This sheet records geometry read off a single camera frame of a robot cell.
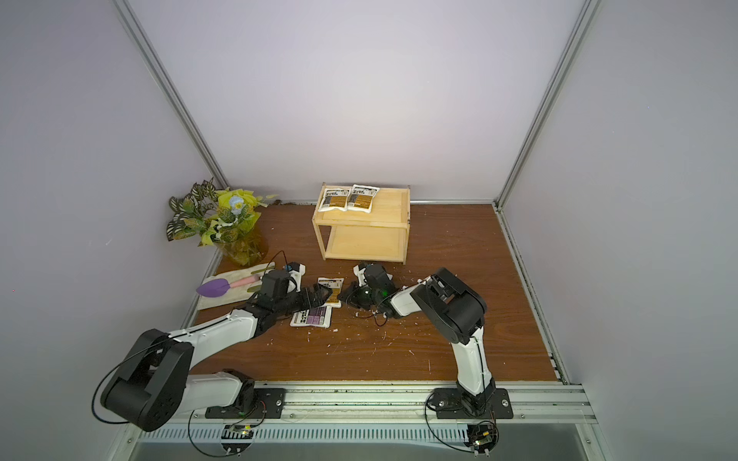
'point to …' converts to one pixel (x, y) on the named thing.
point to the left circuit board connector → (236, 439)
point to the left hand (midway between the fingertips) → (326, 293)
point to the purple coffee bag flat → (316, 318)
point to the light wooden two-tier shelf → (380, 235)
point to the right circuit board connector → (481, 438)
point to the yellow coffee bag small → (335, 284)
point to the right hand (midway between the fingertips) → (335, 293)
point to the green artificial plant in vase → (224, 218)
